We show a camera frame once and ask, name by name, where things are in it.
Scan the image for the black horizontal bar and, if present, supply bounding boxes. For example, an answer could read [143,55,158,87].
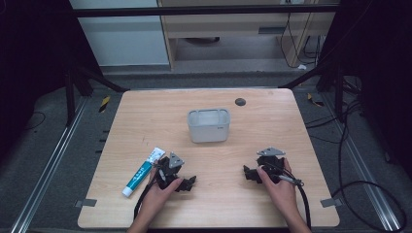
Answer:
[71,4,340,18]

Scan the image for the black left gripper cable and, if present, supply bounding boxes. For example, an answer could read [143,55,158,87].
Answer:
[133,174,163,221]

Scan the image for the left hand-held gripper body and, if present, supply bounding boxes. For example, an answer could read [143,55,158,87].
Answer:
[154,150,186,190]

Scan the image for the person's left hand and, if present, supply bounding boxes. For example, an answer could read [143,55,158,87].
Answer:
[141,159,185,212]

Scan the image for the aluminium floor rail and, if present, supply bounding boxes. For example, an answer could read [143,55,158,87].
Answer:
[9,96,89,233]
[323,92,402,233]

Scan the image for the thin black floor cable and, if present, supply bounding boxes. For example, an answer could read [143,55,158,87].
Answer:
[22,111,47,131]

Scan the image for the white plastic bin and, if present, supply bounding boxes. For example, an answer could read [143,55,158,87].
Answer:
[187,108,231,144]

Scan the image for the black floor cable loop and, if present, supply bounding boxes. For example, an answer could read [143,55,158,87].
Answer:
[305,76,408,233]

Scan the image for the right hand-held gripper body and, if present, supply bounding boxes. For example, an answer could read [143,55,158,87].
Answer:
[256,147,287,184]

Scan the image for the light wooden desk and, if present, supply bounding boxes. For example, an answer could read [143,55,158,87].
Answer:
[156,0,342,71]

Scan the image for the black cables under desk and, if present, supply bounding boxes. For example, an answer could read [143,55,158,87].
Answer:
[279,12,325,70]

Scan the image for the yellow and black tape strip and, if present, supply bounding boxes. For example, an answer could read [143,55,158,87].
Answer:
[98,94,112,114]
[306,92,326,108]

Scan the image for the black metal stand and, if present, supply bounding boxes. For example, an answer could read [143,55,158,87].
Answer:
[63,59,130,128]
[278,59,346,124]

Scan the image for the teal and white toothpaste tube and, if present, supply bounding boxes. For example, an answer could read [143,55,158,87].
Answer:
[121,147,166,198]

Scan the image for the black curtain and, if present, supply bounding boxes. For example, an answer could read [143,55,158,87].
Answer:
[0,0,105,163]
[319,0,412,181]

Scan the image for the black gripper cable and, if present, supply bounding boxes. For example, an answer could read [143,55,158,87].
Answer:
[133,174,163,221]
[274,161,313,229]

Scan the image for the white cabinet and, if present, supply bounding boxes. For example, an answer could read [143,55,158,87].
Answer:
[68,0,171,68]

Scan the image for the grey metal table bracket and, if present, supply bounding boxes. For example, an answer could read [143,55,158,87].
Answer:
[320,197,343,209]
[74,198,98,209]

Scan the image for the person's right hand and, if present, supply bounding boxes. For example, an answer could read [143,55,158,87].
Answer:
[257,157,297,213]

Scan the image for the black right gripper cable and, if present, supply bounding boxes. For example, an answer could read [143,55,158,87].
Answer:
[274,161,313,229]

